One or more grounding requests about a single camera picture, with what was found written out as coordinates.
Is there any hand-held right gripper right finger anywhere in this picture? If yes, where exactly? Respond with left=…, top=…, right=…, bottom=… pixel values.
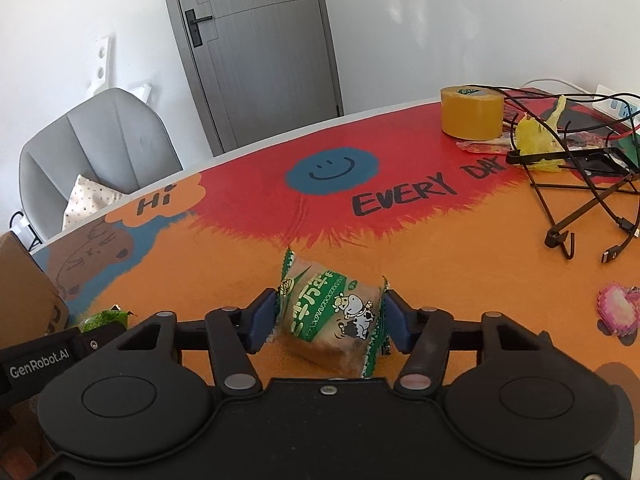
left=382, top=289, right=554, bottom=392

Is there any yellow tape roll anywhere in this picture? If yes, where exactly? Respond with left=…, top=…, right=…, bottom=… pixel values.
left=440, top=85, right=505, bottom=141

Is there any white power strip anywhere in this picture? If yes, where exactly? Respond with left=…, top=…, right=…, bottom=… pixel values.
left=592, top=85, right=640, bottom=117

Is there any yellow plastic bag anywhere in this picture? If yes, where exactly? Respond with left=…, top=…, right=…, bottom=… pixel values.
left=515, top=96, right=568, bottom=173

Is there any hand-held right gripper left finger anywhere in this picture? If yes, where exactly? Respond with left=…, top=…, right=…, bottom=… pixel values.
left=117, top=289, right=279, bottom=393

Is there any black wire rack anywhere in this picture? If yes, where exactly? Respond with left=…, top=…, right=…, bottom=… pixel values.
left=505, top=90, right=640, bottom=261

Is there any dotted white pillow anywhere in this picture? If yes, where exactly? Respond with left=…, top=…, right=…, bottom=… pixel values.
left=62, top=174, right=126, bottom=231

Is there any cardboard box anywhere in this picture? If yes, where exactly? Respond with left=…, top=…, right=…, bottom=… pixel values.
left=0, top=232, right=68, bottom=341

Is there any colourful cartoon table mat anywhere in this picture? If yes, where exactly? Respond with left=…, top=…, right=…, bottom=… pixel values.
left=30, top=97, right=640, bottom=386

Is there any grey chair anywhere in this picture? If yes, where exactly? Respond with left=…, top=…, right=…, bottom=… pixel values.
left=19, top=87, right=183, bottom=241

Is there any green white bread packet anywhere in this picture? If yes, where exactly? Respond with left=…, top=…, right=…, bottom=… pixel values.
left=272, top=247, right=391, bottom=378

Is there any green snack packet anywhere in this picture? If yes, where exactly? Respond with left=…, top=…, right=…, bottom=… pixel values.
left=82, top=305, right=133, bottom=332

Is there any pink keychain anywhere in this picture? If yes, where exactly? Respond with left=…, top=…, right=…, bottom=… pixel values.
left=596, top=282, right=640, bottom=336

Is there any grey door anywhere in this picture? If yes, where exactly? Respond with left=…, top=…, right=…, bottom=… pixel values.
left=157, top=0, right=345, bottom=157

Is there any white board with holes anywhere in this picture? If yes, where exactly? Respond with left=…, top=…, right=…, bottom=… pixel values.
left=89, top=34, right=117, bottom=95

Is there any black door handle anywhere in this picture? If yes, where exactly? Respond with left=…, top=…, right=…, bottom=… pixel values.
left=185, top=9, right=213, bottom=48

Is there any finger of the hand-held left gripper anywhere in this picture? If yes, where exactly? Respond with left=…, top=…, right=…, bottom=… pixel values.
left=75, top=322, right=127, bottom=361

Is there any black usb cable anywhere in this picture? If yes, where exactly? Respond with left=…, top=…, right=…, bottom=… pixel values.
left=600, top=217, right=640, bottom=265

